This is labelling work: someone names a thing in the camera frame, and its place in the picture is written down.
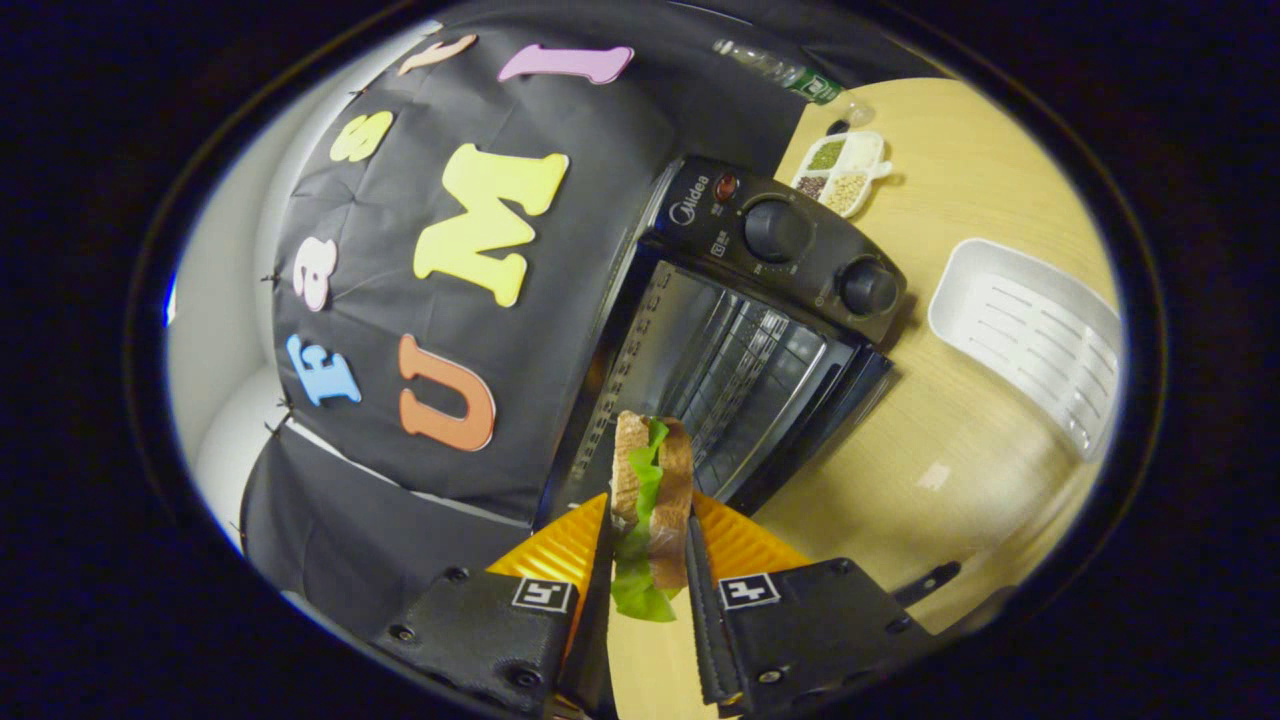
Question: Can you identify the white plastic basket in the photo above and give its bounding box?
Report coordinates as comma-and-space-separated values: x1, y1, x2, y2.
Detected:
928, 238, 1123, 463

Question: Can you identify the black electric oven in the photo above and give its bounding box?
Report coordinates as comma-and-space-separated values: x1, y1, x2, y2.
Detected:
540, 155, 961, 611

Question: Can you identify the lettuce sandwich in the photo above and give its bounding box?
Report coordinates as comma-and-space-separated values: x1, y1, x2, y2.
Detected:
608, 410, 696, 623

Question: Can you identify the white divided grain dish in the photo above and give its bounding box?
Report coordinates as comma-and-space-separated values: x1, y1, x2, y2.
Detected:
792, 130, 893, 219

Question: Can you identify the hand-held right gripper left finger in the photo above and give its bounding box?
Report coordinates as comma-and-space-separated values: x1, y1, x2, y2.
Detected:
370, 492, 613, 719

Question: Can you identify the black backdrop cloth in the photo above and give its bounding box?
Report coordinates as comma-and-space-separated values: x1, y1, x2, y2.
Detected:
240, 0, 941, 641

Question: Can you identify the clear plastic water bottle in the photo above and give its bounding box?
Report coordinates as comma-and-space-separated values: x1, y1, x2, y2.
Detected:
713, 38, 876, 126

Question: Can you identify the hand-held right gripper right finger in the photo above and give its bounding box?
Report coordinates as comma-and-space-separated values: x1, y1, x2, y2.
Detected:
685, 490, 946, 719

